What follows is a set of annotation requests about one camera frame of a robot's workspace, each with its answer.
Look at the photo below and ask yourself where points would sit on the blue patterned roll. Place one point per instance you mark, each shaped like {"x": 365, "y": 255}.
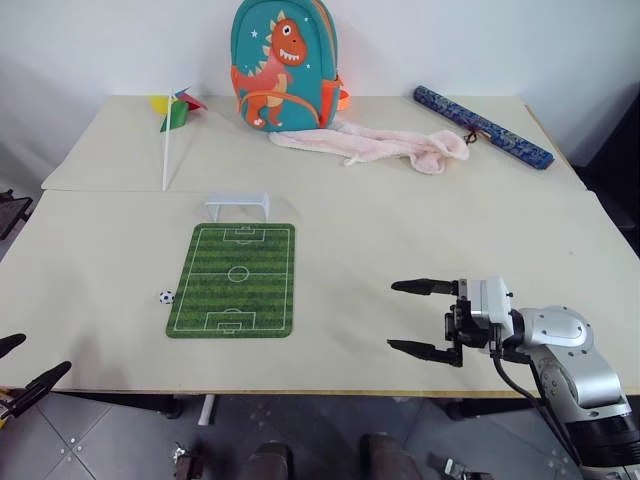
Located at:
{"x": 482, "y": 125}

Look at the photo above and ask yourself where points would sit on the green soccer field mat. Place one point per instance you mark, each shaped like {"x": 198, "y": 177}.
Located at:
{"x": 235, "y": 300}

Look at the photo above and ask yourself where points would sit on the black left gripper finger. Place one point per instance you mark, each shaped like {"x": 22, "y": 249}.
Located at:
{"x": 45, "y": 378}
{"x": 11, "y": 343}

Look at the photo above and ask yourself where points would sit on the small metal bracket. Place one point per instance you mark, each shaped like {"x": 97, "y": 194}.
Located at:
{"x": 452, "y": 467}
{"x": 186, "y": 460}

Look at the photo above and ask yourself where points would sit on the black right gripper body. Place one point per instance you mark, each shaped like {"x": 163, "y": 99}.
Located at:
{"x": 467, "y": 330}

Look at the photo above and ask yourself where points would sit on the pink fluffy towel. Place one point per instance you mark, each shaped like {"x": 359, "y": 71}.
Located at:
{"x": 380, "y": 145}

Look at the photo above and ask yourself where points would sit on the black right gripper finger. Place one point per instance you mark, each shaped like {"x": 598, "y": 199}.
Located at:
{"x": 425, "y": 350}
{"x": 425, "y": 286}

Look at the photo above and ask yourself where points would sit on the tiny soccer ball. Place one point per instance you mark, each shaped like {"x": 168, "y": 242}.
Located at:
{"x": 166, "y": 297}

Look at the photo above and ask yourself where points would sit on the black table foot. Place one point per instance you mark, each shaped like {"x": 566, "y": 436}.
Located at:
{"x": 172, "y": 406}

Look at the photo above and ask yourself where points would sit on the dark rounded shape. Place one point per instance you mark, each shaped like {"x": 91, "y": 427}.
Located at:
{"x": 390, "y": 457}
{"x": 270, "y": 460}

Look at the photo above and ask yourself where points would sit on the teal dinosaur backpack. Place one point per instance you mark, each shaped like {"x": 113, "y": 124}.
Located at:
{"x": 280, "y": 65}

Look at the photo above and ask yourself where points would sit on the black furniture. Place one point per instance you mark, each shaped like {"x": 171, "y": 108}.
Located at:
{"x": 622, "y": 120}

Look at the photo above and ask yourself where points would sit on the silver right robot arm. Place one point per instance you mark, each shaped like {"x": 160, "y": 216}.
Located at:
{"x": 567, "y": 332}

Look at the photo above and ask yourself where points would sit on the colourful pinwheel white stick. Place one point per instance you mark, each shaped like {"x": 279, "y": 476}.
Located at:
{"x": 173, "y": 107}

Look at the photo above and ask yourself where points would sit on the black metal stand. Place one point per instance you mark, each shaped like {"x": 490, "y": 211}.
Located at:
{"x": 14, "y": 212}

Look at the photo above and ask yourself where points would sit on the white table leg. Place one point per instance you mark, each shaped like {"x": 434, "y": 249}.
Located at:
{"x": 207, "y": 409}

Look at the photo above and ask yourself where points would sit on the white toy goal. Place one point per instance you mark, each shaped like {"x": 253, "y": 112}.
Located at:
{"x": 235, "y": 198}

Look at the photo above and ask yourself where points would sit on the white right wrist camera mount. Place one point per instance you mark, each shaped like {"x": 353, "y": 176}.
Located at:
{"x": 492, "y": 300}

